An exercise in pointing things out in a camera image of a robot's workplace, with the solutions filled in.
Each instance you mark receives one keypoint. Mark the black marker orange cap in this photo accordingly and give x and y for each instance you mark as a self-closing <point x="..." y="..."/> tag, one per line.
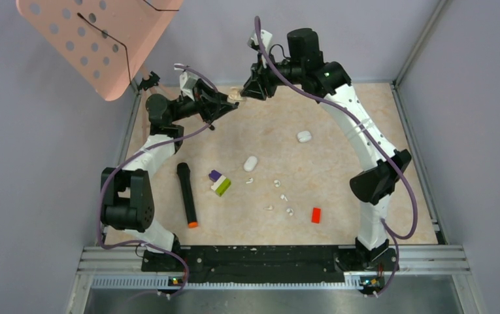
<point x="183" y="173"/>

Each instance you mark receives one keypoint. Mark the white closed earbud case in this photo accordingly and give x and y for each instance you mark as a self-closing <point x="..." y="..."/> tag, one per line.
<point x="250" y="163"/>

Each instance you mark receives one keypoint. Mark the aluminium frame rail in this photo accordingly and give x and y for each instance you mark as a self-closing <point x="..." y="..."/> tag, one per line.
<point x="121" y="268"/>

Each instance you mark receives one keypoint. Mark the red toy brick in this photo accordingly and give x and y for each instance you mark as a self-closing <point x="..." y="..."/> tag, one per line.
<point x="316" y="215"/>

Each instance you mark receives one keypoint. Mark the beige earbud case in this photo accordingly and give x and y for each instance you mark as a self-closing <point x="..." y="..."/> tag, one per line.
<point x="235" y="95"/>

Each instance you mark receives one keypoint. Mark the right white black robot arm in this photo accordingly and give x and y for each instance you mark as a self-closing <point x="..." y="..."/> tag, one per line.
<point x="330" y="85"/>

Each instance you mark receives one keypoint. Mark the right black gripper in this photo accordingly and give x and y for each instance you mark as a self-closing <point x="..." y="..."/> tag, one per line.
<point x="259" y="86"/>

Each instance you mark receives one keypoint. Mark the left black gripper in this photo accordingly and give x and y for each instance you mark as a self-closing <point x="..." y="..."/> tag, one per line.
<point x="210" y="104"/>

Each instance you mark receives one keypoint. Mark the pink perforated music stand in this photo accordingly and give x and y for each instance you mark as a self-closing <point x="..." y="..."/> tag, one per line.
<point x="107" y="41"/>

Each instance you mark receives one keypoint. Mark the purple white green block stack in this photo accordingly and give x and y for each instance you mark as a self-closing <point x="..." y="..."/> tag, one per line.
<point x="220" y="183"/>

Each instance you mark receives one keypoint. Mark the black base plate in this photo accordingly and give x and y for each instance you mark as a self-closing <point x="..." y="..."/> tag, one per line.
<point x="290" y="264"/>

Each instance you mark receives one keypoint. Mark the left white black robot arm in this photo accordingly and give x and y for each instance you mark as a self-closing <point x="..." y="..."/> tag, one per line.
<point x="127" y="201"/>

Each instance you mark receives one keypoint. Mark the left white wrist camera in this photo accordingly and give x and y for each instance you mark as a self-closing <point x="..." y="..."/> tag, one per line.
<point x="187" y="80"/>

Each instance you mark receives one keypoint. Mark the white earbud case far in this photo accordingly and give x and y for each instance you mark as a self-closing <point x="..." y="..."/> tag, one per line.
<point x="304" y="136"/>

